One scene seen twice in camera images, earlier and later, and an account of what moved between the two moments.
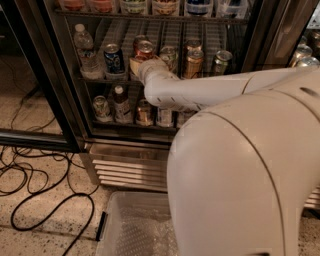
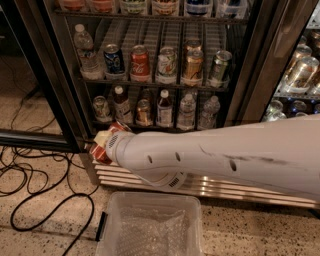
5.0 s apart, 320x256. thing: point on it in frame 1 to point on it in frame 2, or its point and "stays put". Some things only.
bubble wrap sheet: x=145 y=232 stays put
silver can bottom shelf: x=102 y=109 stays put
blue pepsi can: x=114 y=58 stays put
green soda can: x=221 y=62 stays put
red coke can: x=137 y=39 to x=140 y=70
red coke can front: x=143 y=50 to x=99 y=152
